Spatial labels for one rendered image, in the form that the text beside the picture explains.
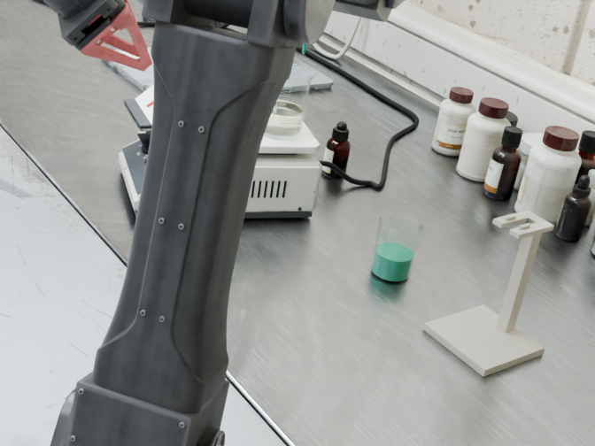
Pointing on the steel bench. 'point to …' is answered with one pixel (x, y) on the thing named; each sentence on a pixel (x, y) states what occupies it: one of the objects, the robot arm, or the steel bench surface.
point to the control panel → (135, 158)
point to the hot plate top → (306, 142)
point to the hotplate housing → (268, 185)
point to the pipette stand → (524, 345)
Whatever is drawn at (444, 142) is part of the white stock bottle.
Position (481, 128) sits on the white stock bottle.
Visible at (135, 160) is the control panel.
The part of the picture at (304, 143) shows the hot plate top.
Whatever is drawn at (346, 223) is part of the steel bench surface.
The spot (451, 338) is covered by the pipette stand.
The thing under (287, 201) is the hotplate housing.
